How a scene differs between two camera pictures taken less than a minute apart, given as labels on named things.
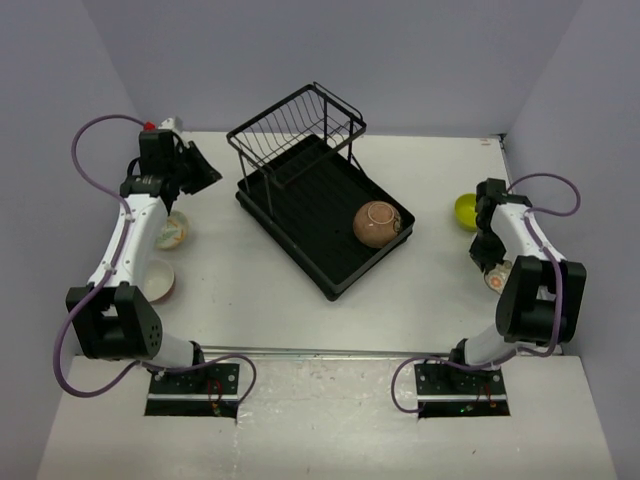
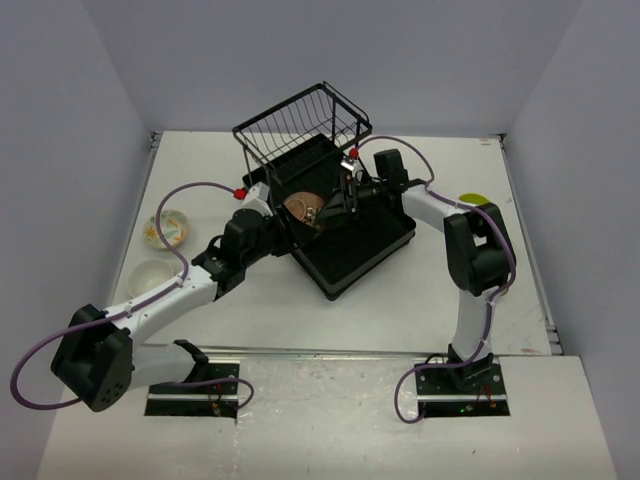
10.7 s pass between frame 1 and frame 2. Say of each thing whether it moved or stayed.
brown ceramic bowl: moved
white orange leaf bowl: stayed
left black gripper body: moved
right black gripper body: moved
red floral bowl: stayed
